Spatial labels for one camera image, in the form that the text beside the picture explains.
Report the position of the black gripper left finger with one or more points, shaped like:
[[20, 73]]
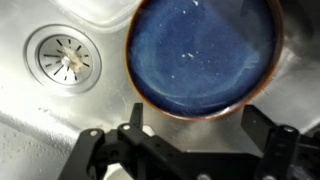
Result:
[[100, 153]]

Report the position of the round metal drain strainer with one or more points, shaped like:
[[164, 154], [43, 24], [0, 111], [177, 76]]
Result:
[[63, 60]]

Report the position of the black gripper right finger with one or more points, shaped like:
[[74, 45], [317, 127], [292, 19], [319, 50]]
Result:
[[283, 153]]

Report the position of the stainless steel sink basin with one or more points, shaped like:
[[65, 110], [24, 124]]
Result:
[[40, 116]]

